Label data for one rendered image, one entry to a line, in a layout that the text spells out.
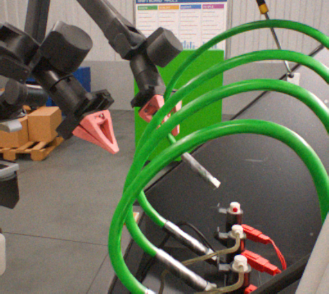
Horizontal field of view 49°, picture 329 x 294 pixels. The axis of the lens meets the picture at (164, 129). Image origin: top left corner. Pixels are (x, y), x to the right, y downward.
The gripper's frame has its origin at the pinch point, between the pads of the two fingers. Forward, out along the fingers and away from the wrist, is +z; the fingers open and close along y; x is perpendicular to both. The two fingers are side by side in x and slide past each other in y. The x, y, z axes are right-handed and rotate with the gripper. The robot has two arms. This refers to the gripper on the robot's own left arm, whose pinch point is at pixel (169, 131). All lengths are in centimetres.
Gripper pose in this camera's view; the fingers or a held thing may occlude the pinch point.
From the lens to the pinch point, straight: 73.8
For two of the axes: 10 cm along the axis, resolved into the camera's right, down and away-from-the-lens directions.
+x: -5.6, 5.7, 6.0
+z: 3.3, 8.2, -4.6
